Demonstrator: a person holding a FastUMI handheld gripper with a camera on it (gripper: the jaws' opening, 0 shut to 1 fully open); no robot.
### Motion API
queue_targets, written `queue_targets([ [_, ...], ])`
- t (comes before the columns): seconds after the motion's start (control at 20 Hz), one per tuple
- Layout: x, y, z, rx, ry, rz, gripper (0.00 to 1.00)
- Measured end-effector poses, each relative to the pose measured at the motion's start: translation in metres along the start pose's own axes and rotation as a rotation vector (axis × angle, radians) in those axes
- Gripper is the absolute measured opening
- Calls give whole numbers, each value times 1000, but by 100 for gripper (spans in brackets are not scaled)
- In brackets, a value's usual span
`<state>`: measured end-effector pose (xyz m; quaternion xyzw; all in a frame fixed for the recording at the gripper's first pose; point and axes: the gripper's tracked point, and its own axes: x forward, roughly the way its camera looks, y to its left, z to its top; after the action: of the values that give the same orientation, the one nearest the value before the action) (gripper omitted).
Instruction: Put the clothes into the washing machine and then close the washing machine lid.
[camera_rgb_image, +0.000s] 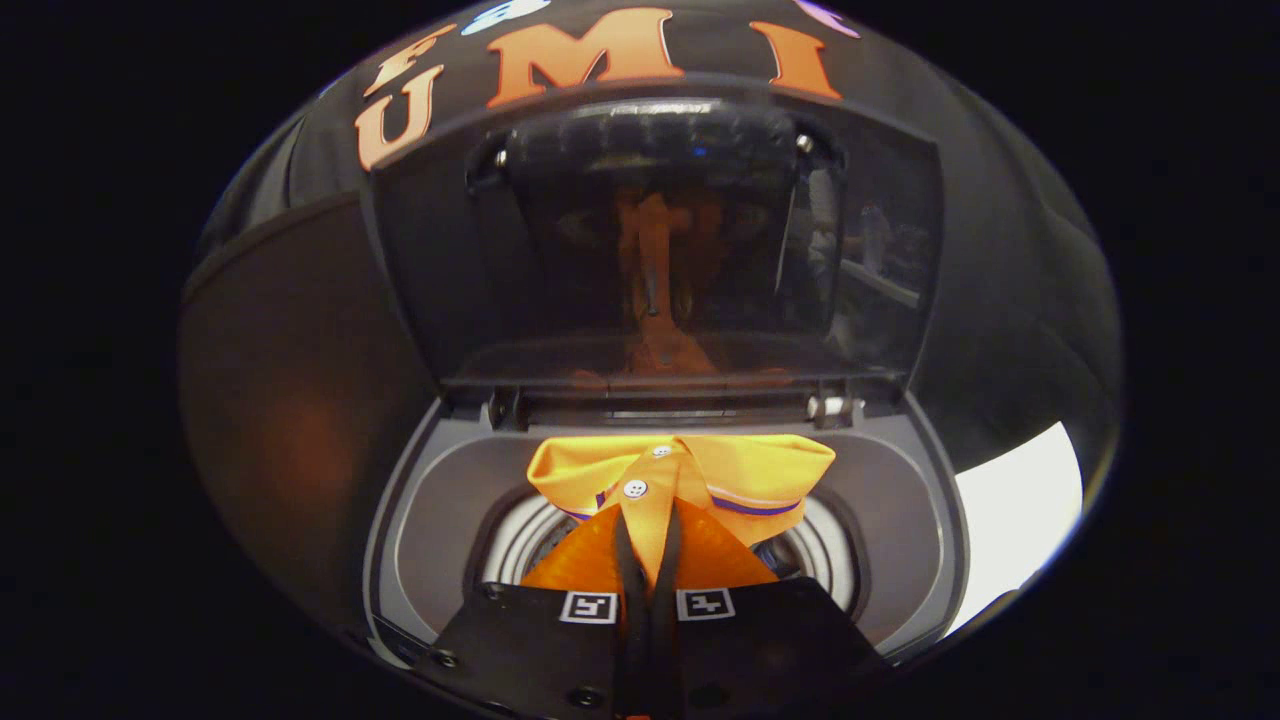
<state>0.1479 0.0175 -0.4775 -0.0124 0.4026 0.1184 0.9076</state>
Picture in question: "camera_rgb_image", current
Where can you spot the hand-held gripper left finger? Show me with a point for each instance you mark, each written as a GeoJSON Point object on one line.
{"type": "Point", "coordinates": [633, 650]}

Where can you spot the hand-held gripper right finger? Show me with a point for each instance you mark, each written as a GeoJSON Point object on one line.
{"type": "Point", "coordinates": [665, 650]}

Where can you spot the orange polo shirt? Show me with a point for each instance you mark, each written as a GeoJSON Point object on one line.
{"type": "Point", "coordinates": [760, 470]}

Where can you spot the dark glass washing machine lid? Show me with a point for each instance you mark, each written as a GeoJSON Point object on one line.
{"type": "Point", "coordinates": [450, 250]}

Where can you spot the white flat panel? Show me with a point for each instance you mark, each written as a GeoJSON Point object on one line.
{"type": "Point", "coordinates": [1020, 520]}

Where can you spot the black backdrop cloth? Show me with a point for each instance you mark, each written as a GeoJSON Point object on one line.
{"type": "Point", "coordinates": [1020, 280]}

